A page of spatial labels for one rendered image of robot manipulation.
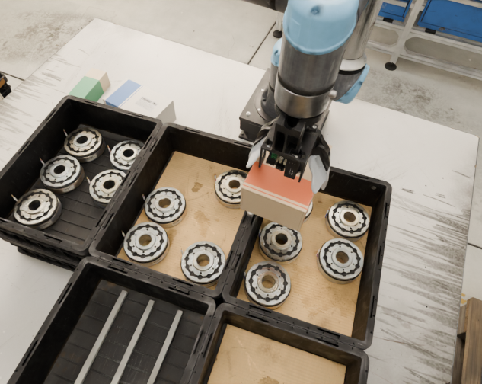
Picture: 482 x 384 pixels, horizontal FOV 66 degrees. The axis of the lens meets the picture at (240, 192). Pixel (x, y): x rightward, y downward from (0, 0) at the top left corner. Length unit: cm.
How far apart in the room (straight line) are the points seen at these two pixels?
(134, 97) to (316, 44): 94
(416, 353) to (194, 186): 69
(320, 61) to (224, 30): 253
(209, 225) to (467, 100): 222
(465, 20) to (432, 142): 136
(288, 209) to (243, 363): 35
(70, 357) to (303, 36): 75
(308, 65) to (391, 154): 92
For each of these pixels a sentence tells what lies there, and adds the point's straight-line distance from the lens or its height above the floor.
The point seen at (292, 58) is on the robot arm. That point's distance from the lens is 45.
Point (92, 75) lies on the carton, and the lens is 147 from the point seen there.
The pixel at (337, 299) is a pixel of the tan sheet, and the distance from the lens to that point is 90.
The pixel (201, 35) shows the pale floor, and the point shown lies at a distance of 292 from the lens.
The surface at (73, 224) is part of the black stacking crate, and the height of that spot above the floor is 83.
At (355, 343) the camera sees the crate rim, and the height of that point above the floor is 93.
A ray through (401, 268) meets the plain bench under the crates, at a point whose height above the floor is 70.
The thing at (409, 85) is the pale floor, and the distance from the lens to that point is 278.
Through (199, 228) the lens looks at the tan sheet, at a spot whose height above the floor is 83.
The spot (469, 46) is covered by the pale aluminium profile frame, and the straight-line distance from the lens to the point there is 275.
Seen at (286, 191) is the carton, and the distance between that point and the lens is 65.
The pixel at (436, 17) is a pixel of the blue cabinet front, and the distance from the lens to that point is 267.
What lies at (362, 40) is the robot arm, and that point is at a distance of 100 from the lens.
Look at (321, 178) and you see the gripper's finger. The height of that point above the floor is 114.
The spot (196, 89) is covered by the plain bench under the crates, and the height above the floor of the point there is 70.
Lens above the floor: 166
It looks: 58 degrees down
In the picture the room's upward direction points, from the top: 3 degrees clockwise
